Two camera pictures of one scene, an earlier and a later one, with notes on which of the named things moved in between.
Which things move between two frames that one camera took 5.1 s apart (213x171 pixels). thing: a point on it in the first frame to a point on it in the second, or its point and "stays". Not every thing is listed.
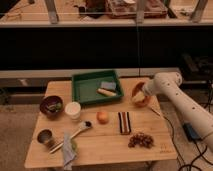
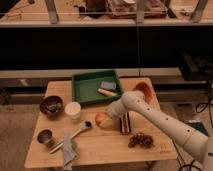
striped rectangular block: [124, 122] stays
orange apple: [102, 117] stays
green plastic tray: [93, 87] stays
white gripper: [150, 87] to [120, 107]
